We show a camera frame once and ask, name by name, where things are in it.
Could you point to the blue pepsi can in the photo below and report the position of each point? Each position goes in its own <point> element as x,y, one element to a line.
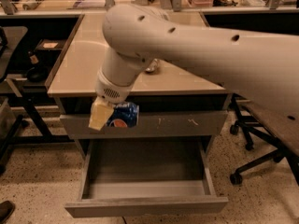
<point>125,115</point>

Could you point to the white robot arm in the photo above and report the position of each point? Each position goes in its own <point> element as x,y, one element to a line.
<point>259,66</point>

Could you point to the open grey middle drawer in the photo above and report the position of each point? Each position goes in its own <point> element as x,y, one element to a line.
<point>146,176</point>

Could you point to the grey drawer cabinet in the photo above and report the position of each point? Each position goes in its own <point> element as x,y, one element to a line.
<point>169,89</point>

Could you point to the black office chair left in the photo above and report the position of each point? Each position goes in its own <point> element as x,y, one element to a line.
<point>10,39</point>

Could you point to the closed grey top drawer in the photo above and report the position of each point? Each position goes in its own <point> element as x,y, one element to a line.
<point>165,124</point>

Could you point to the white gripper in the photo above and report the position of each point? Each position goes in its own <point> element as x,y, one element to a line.
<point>109,89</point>

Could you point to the black office chair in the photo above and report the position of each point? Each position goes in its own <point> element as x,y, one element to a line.
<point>280,132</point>
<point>10,39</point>

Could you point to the black office chair right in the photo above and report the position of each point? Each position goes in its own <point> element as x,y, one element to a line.
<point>280,132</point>

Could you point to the black shoe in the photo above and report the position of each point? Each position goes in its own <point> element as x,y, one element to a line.
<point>6,210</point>

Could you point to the green soda can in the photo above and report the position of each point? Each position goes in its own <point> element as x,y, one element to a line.
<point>155,64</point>

